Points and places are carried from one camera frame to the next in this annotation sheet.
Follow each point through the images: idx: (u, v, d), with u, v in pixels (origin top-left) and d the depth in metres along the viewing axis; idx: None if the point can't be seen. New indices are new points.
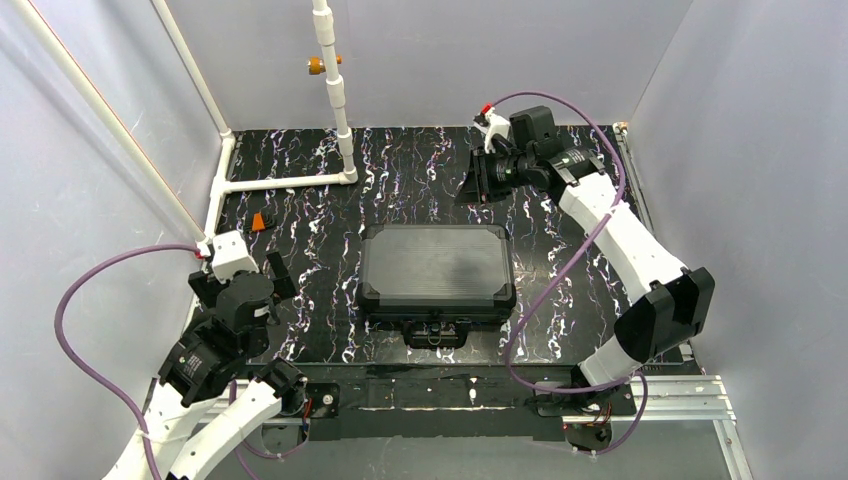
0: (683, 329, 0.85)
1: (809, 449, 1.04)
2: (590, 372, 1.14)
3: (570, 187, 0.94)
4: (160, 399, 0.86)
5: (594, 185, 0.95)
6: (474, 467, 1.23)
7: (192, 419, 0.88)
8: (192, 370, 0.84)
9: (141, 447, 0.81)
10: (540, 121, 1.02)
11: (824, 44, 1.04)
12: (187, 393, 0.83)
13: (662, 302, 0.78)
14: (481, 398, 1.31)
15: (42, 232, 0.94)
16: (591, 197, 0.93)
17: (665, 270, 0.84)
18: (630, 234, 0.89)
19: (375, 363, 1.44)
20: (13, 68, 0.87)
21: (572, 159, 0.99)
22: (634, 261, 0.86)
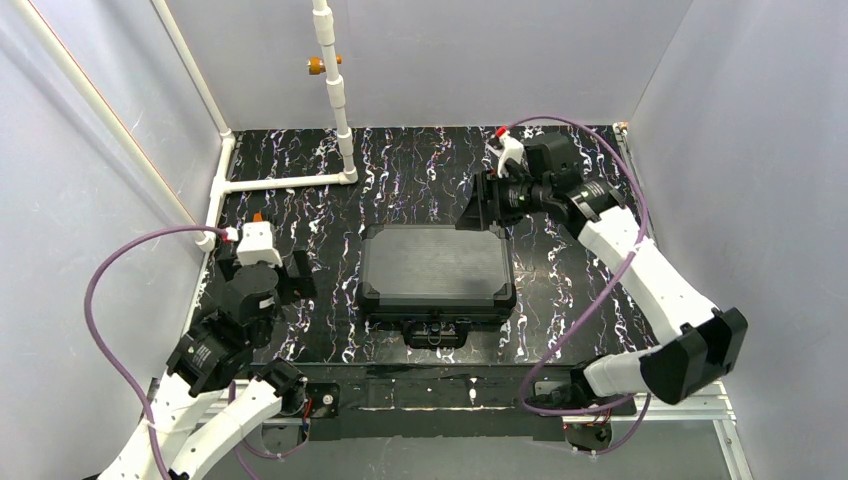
0: (713, 374, 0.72)
1: (808, 449, 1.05)
2: (595, 383, 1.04)
3: (591, 223, 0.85)
4: (166, 389, 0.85)
5: (615, 218, 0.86)
6: (474, 467, 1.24)
7: (197, 412, 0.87)
8: (201, 362, 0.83)
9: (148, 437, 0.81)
10: (557, 151, 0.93)
11: (824, 45, 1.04)
12: (195, 384, 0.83)
13: (697, 349, 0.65)
14: (481, 398, 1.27)
15: (42, 232, 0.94)
16: (612, 233, 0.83)
17: (695, 310, 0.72)
18: (658, 273, 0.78)
19: (375, 363, 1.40)
20: (13, 69, 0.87)
21: (592, 193, 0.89)
22: (661, 301, 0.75)
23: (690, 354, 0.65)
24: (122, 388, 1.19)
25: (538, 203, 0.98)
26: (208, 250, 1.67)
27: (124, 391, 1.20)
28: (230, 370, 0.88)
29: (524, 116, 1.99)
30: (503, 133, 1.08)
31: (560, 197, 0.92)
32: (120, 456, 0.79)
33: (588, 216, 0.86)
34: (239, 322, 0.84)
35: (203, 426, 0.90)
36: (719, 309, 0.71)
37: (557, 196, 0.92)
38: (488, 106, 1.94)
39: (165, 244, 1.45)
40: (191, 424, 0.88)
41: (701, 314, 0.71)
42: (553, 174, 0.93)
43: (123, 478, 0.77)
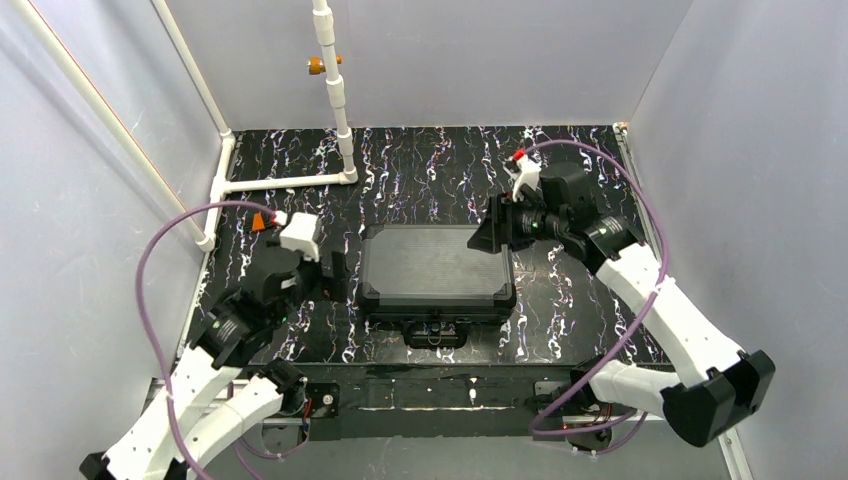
0: (740, 416, 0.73)
1: (809, 450, 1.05)
2: (599, 386, 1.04)
3: (611, 261, 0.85)
4: (188, 361, 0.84)
5: (633, 255, 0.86)
6: (474, 467, 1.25)
7: (216, 388, 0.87)
8: (226, 336, 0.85)
9: (165, 411, 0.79)
10: (575, 185, 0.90)
11: (824, 44, 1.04)
12: (219, 356, 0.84)
13: (726, 393, 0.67)
14: (481, 398, 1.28)
15: (42, 231, 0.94)
16: (632, 271, 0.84)
17: (719, 356, 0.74)
18: (681, 316, 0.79)
19: (375, 363, 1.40)
20: (13, 68, 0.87)
21: (610, 228, 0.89)
22: (686, 344, 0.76)
23: (718, 399, 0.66)
24: (122, 388, 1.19)
25: (553, 233, 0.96)
26: (208, 250, 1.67)
27: (124, 391, 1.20)
28: (251, 348, 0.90)
29: (524, 116, 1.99)
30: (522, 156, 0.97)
31: (577, 232, 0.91)
32: (133, 428, 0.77)
33: (609, 255, 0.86)
34: (263, 300, 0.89)
35: (209, 413, 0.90)
36: (744, 355, 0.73)
37: (577, 232, 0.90)
38: (488, 106, 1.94)
39: (165, 245, 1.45)
40: (206, 402, 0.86)
41: (726, 360, 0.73)
42: (571, 208, 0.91)
43: (136, 451, 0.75)
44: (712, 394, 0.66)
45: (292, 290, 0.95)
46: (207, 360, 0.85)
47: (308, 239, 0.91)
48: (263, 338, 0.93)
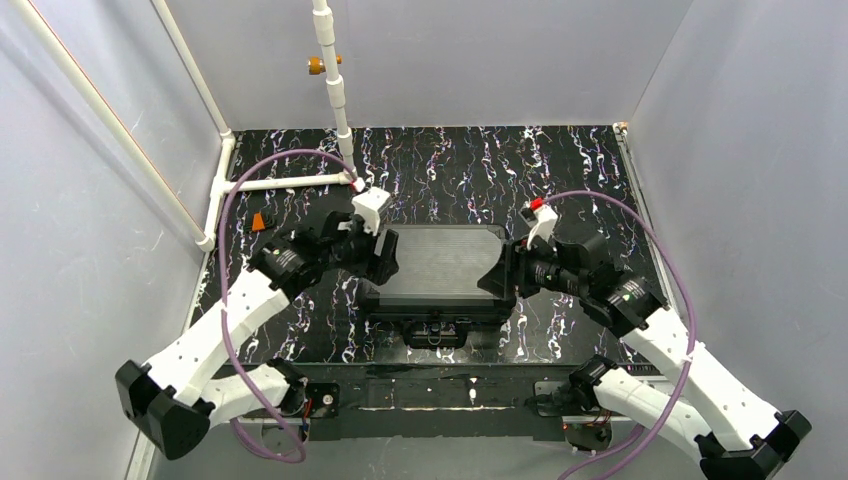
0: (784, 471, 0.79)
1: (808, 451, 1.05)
2: (603, 395, 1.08)
3: (640, 329, 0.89)
4: (247, 281, 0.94)
5: (662, 320, 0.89)
6: (474, 467, 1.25)
7: (266, 312, 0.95)
8: (283, 264, 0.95)
9: (213, 328, 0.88)
10: (595, 250, 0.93)
11: (824, 44, 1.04)
12: (275, 279, 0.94)
13: (768, 460, 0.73)
14: (481, 398, 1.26)
15: (42, 230, 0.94)
16: (662, 337, 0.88)
17: (757, 419, 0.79)
18: (714, 382, 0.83)
19: (374, 363, 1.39)
20: (13, 68, 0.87)
21: (632, 295, 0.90)
22: (726, 413, 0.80)
23: (762, 465, 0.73)
24: None
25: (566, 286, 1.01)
26: (208, 250, 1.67)
27: None
28: (301, 281, 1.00)
29: (524, 116, 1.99)
30: (538, 205, 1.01)
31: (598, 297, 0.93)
32: (179, 341, 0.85)
33: (635, 322, 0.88)
34: (319, 238, 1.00)
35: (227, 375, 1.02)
36: (781, 416, 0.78)
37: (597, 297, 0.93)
38: (487, 106, 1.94)
39: (165, 245, 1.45)
40: (250, 329, 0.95)
41: (766, 424, 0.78)
42: (589, 272, 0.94)
43: (182, 359, 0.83)
44: (757, 463, 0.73)
45: (346, 234, 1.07)
46: (263, 283, 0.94)
47: (372, 210, 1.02)
48: (313, 275, 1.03)
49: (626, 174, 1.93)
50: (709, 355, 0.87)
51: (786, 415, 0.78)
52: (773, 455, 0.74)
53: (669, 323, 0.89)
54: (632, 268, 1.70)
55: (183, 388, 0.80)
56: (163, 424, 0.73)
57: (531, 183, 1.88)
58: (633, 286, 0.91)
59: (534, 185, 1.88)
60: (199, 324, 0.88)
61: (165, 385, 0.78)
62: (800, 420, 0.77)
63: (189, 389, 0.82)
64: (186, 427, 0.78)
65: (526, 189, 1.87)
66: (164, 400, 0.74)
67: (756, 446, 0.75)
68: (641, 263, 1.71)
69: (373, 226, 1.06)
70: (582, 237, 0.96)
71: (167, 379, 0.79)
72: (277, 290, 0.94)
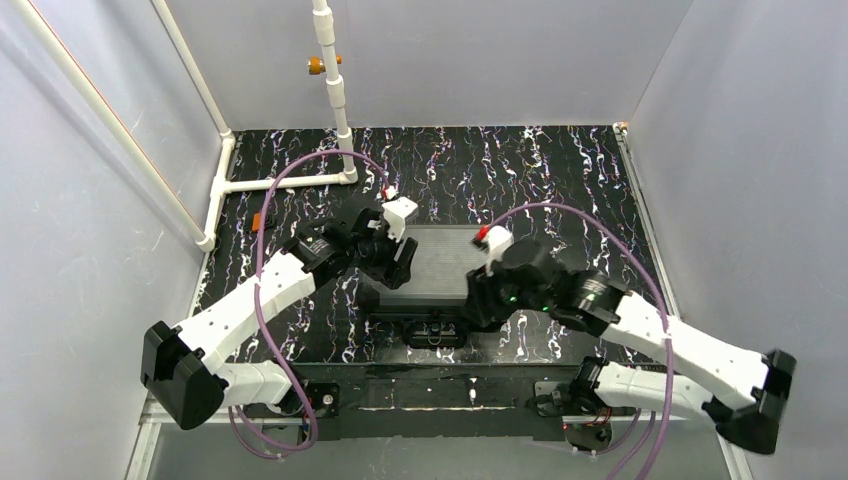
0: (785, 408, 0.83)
1: (808, 450, 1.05)
2: (607, 395, 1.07)
3: (615, 323, 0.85)
4: (280, 262, 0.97)
5: (629, 309, 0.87)
6: (473, 468, 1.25)
7: (294, 294, 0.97)
8: (317, 251, 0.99)
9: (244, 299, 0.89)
10: (544, 265, 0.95)
11: (824, 45, 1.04)
12: (309, 262, 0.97)
13: (774, 409, 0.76)
14: (481, 398, 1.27)
15: (42, 231, 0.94)
16: (636, 325, 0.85)
17: (749, 371, 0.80)
18: (699, 351, 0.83)
19: (376, 363, 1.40)
20: (13, 69, 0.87)
21: (593, 292, 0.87)
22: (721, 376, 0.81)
23: (771, 414, 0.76)
24: (123, 388, 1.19)
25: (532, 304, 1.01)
26: (208, 250, 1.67)
27: (125, 391, 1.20)
28: (329, 270, 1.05)
29: (524, 116, 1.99)
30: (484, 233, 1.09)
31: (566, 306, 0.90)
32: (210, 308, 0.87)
33: (606, 321, 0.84)
34: (349, 230, 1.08)
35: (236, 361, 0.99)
36: (768, 361, 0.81)
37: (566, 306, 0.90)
38: (488, 106, 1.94)
39: (166, 244, 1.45)
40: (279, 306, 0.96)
41: (759, 374, 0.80)
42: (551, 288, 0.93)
43: (213, 325, 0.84)
44: (767, 415, 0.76)
45: (372, 234, 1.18)
46: (296, 266, 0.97)
47: (399, 216, 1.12)
48: (340, 266, 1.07)
49: (626, 174, 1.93)
50: (682, 323, 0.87)
51: (771, 359, 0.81)
52: (775, 400, 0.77)
53: (636, 310, 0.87)
54: (633, 268, 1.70)
55: (213, 351, 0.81)
56: (188, 386, 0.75)
57: (531, 183, 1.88)
58: (593, 281, 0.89)
59: (534, 185, 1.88)
60: (233, 294, 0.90)
61: (194, 348, 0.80)
62: (782, 359, 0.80)
63: (215, 354, 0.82)
64: (201, 398, 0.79)
65: (526, 189, 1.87)
66: (194, 363, 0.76)
67: (757, 400, 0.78)
68: (641, 262, 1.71)
69: (397, 231, 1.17)
70: (526, 255, 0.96)
71: (198, 342, 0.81)
72: (309, 273, 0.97)
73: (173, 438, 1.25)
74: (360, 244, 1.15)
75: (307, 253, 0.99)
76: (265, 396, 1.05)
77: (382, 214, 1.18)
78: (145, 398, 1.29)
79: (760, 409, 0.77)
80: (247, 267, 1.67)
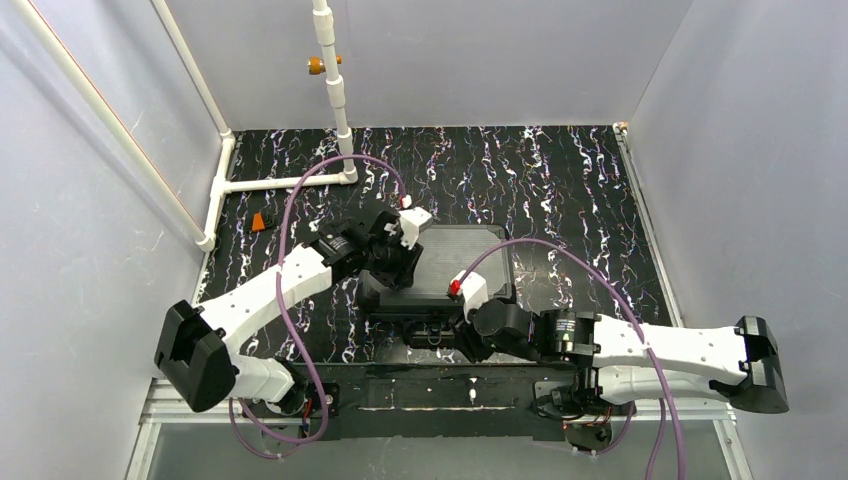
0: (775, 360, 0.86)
1: (808, 450, 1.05)
2: (612, 396, 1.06)
3: (596, 354, 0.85)
4: (299, 254, 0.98)
5: (605, 335, 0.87)
6: (474, 467, 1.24)
7: (313, 288, 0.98)
8: (336, 247, 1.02)
9: (263, 286, 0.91)
10: (519, 322, 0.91)
11: (824, 45, 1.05)
12: (330, 257, 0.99)
13: (765, 377, 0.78)
14: (480, 397, 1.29)
15: (42, 231, 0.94)
16: (615, 348, 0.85)
17: (729, 348, 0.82)
18: (679, 349, 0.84)
19: (375, 363, 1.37)
20: (13, 69, 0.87)
21: (567, 331, 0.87)
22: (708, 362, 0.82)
23: (765, 381, 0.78)
24: (123, 388, 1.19)
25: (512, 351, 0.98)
26: (208, 250, 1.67)
27: (125, 391, 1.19)
28: (346, 268, 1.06)
29: (524, 116, 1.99)
30: (457, 287, 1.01)
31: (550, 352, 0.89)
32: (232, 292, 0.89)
33: (586, 353, 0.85)
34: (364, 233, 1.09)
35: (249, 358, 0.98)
36: (742, 332, 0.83)
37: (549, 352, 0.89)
38: (488, 106, 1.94)
39: (166, 245, 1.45)
40: (301, 297, 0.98)
41: (738, 347, 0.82)
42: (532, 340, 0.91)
43: (235, 306, 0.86)
44: (763, 384, 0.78)
45: (387, 238, 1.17)
46: (315, 260, 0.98)
47: (414, 224, 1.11)
48: (356, 265, 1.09)
49: (626, 174, 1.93)
50: (653, 329, 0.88)
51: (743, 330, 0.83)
52: (765, 366, 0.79)
53: (609, 332, 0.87)
54: (633, 268, 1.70)
55: (233, 333, 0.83)
56: (205, 367, 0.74)
57: (531, 183, 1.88)
58: (563, 318, 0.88)
59: (534, 185, 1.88)
60: (254, 282, 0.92)
61: (216, 328, 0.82)
62: (754, 325, 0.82)
63: (235, 335, 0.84)
64: (216, 382, 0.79)
65: (526, 189, 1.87)
66: (215, 343, 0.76)
67: (749, 373, 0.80)
68: (641, 262, 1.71)
69: (411, 239, 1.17)
70: (499, 316, 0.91)
71: (220, 323, 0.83)
72: (328, 268, 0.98)
73: (173, 438, 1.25)
74: (376, 247, 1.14)
75: (327, 250, 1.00)
76: (269, 393, 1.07)
77: (397, 219, 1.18)
78: (145, 397, 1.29)
79: (754, 380, 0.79)
80: (247, 267, 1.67)
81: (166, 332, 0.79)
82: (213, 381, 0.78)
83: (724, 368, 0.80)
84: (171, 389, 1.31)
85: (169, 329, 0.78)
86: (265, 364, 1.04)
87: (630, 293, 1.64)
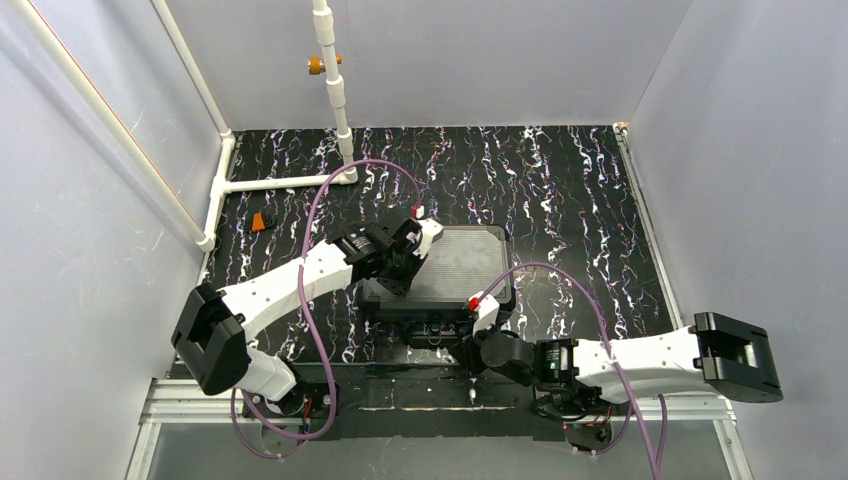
0: (762, 345, 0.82)
1: (810, 450, 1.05)
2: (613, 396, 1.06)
3: (576, 375, 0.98)
4: (323, 251, 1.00)
5: (581, 356, 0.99)
6: (474, 467, 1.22)
7: (331, 285, 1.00)
8: (358, 246, 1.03)
9: (284, 276, 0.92)
10: (524, 354, 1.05)
11: (825, 45, 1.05)
12: (351, 255, 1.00)
13: (717, 369, 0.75)
14: (480, 397, 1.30)
15: (41, 230, 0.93)
16: (591, 366, 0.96)
17: (684, 346, 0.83)
18: (640, 358, 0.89)
19: (375, 363, 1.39)
20: (13, 68, 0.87)
21: (559, 359, 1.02)
22: (668, 365, 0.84)
23: (723, 373, 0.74)
24: (122, 388, 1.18)
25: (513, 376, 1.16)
26: (208, 249, 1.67)
27: (124, 391, 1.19)
28: (364, 267, 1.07)
29: (524, 116, 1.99)
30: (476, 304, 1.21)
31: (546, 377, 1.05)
32: (255, 280, 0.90)
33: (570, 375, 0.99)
34: (388, 236, 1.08)
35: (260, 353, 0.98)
36: (695, 330, 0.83)
37: (547, 378, 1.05)
38: (487, 106, 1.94)
39: (166, 245, 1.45)
40: (318, 292, 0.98)
41: (692, 343, 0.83)
42: (531, 369, 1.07)
43: (255, 295, 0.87)
44: (720, 377, 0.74)
45: (406, 246, 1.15)
46: (338, 257, 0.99)
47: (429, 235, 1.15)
48: (375, 266, 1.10)
49: (626, 175, 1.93)
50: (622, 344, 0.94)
51: (695, 328, 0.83)
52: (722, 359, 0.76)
53: (586, 354, 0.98)
54: (633, 268, 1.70)
55: (252, 319, 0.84)
56: (223, 349, 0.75)
57: (531, 182, 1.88)
58: (554, 348, 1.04)
59: (534, 185, 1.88)
60: (275, 272, 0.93)
61: (235, 313, 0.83)
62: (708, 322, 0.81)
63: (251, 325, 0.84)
64: (231, 364, 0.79)
65: (526, 189, 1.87)
66: (235, 326, 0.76)
67: (705, 367, 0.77)
68: (642, 262, 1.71)
69: (424, 250, 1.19)
70: (504, 350, 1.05)
71: (239, 307, 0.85)
72: (349, 265, 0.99)
73: (173, 438, 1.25)
74: (396, 254, 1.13)
75: (349, 248, 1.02)
76: (270, 391, 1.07)
77: (420, 226, 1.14)
78: (145, 397, 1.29)
79: (711, 374, 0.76)
80: (247, 267, 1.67)
81: (187, 311, 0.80)
82: (229, 364, 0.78)
83: (683, 367, 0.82)
84: (171, 389, 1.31)
85: (191, 308, 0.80)
86: (272, 361, 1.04)
87: (630, 292, 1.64)
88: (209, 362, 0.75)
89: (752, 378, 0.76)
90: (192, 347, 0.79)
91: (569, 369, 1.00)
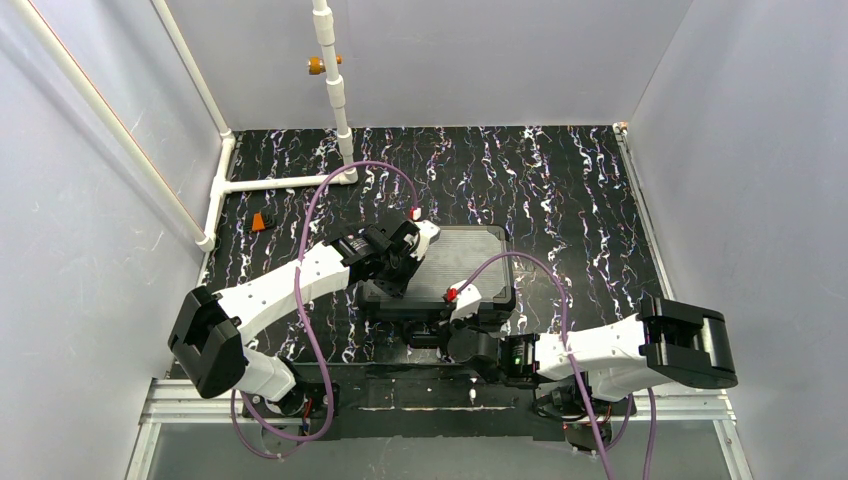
0: (717, 330, 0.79)
1: (812, 451, 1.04)
2: (606, 395, 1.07)
3: (539, 369, 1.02)
4: (321, 253, 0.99)
5: (544, 349, 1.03)
6: (474, 467, 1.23)
7: (330, 286, 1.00)
8: (357, 248, 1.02)
9: (279, 279, 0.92)
10: (489, 349, 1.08)
11: (826, 45, 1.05)
12: (350, 256, 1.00)
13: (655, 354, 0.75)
14: (481, 398, 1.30)
15: (42, 231, 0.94)
16: (549, 358, 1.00)
17: (631, 334, 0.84)
18: (593, 348, 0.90)
19: (374, 363, 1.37)
20: (11, 68, 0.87)
21: (524, 355, 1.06)
22: (617, 353, 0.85)
23: (667, 360, 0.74)
24: (122, 388, 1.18)
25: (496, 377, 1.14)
26: (208, 250, 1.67)
27: (124, 390, 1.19)
28: (361, 269, 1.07)
29: (524, 116, 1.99)
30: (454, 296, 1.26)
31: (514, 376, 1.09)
32: (250, 282, 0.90)
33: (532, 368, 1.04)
34: (387, 239, 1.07)
35: (260, 353, 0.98)
36: (642, 317, 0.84)
37: (515, 374, 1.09)
38: (487, 107, 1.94)
39: (166, 244, 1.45)
40: (316, 294, 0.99)
41: (639, 331, 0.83)
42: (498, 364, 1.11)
43: (252, 299, 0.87)
44: (664, 363, 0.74)
45: (404, 250, 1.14)
46: (334, 257, 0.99)
47: (425, 237, 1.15)
48: (372, 268, 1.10)
49: (626, 175, 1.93)
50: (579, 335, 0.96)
51: (641, 314, 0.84)
52: (666, 345, 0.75)
53: (546, 347, 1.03)
54: (633, 268, 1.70)
55: (247, 323, 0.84)
56: (219, 353, 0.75)
57: (531, 182, 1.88)
58: (520, 344, 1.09)
59: (533, 185, 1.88)
60: (274, 274, 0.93)
61: (231, 317, 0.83)
62: (652, 307, 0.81)
63: (246, 329, 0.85)
64: (227, 369, 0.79)
65: (526, 189, 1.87)
66: (231, 330, 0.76)
67: (650, 355, 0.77)
68: (642, 262, 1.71)
69: (420, 252, 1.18)
70: (472, 344, 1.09)
71: (236, 311, 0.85)
72: (347, 267, 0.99)
73: (173, 438, 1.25)
74: (392, 257, 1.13)
75: (345, 248, 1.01)
76: (270, 391, 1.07)
77: (418, 232, 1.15)
78: (145, 397, 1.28)
79: (657, 361, 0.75)
80: (247, 267, 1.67)
81: (184, 314, 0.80)
82: (225, 367, 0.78)
83: (631, 354, 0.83)
84: (172, 389, 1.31)
85: (187, 312, 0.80)
86: (270, 361, 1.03)
87: (630, 292, 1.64)
88: (208, 367, 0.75)
89: (701, 363, 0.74)
90: (189, 350, 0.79)
91: (533, 364, 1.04)
